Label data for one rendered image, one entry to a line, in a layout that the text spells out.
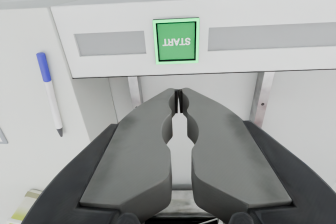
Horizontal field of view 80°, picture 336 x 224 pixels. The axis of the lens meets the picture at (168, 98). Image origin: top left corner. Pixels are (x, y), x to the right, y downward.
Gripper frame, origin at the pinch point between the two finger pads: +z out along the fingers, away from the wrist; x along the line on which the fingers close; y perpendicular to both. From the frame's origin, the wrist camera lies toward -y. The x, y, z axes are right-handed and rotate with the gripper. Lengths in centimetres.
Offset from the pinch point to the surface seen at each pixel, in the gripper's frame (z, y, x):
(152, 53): 14.7, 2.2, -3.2
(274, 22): 14.6, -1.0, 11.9
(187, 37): 14.2, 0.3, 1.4
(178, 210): 23, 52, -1
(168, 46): 14.2, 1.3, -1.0
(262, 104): 25.6, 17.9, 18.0
